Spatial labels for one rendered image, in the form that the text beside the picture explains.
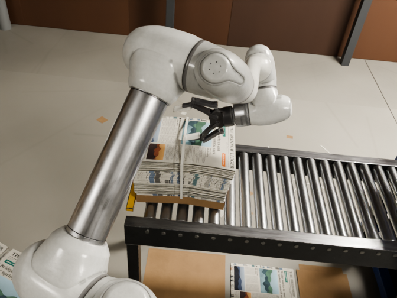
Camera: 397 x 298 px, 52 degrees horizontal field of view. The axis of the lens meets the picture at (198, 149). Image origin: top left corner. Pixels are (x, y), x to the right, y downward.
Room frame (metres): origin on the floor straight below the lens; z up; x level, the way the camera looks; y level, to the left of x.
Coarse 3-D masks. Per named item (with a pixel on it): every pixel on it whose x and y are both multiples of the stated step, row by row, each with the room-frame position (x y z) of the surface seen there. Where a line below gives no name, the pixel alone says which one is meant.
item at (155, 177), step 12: (168, 120) 1.36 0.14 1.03; (156, 132) 1.27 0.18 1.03; (168, 132) 1.27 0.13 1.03; (156, 144) 1.20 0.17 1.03; (168, 144) 1.20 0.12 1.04; (144, 156) 1.12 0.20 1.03; (156, 156) 1.13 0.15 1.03; (168, 156) 1.13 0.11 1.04; (144, 168) 1.10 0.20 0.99; (156, 168) 1.10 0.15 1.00; (168, 168) 1.10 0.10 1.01; (144, 180) 1.10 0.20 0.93; (156, 180) 1.10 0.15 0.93; (168, 180) 1.10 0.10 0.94; (144, 192) 1.10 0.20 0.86; (156, 192) 1.10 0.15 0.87; (168, 192) 1.10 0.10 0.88
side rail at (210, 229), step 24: (144, 240) 0.97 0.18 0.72; (168, 240) 0.98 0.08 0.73; (192, 240) 0.98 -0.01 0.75; (216, 240) 0.98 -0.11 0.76; (240, 240) 0.98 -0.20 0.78; (264, 240) 0.98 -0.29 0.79; (288, 240) 0.99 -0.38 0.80; (312, 240) 1.00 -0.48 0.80; (336, 240) 1.01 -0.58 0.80; (360, 240) 1.02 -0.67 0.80; (384, 240) 1.04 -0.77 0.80; (360, 264) 0.99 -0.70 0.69; (384, 264) 0.99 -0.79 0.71
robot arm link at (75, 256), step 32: (160, 32) 0.91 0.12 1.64; (128, 64) 0.89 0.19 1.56; (160, 64) 0.83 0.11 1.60; (128, 96) 0.81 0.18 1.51; (160, 96) 0.80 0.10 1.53; (128, 128) 0.74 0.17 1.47; (128, 160) 0.70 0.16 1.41; (96, 192) 0.63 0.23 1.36; (96, 224) 0.59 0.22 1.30; (32, 256) 0.53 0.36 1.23; (64, 256) 0.51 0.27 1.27; (96, 256) 0.53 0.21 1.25; (32, 288) 0.46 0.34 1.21; (64, 288) 0.46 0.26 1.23
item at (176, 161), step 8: (184, 120) 1.36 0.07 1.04; (192, 120) 1.37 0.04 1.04; (184, 128) 1.31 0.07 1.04; (192, 128) 1.31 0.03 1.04; (176, 144) 1.20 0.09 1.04; (192, 144) 1.21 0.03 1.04; (176, 152) 1.16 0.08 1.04; (184, 152) 1.16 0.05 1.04; (192, 152) 1.17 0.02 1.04; (176, 160) 1.11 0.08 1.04; (184, 160) 1.12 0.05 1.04; (192, 160) 1.12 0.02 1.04; (176, 168) 1.10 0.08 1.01; (184, 168) 1.11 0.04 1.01; (176, 176) 1.10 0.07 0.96; (184, 176) 1.10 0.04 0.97; (176, 184) 1.10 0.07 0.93; (184, 184) 1.10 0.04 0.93; (176, 192) 1.10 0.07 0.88; (184, 192) 1.10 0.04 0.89
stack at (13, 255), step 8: (0, 248) 0.80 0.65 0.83; (0, 256) 0.77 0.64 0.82; (8, 256) 0.77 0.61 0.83; (16, 256) 0.77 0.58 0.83; (0, 264) 0.74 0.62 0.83; (8, 264) 0.74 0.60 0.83; (0, 272) 0.71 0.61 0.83; (8, 272) 0.71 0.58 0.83; (0, 280) 0.68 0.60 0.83; (8, 280) 0.68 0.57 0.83; (0, 288) 0.65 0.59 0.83; (8, 288) 0.66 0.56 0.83; (0, 296) 0.63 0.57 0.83; (8, 296) 0.63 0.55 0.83; (16, 296) 0.63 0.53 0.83
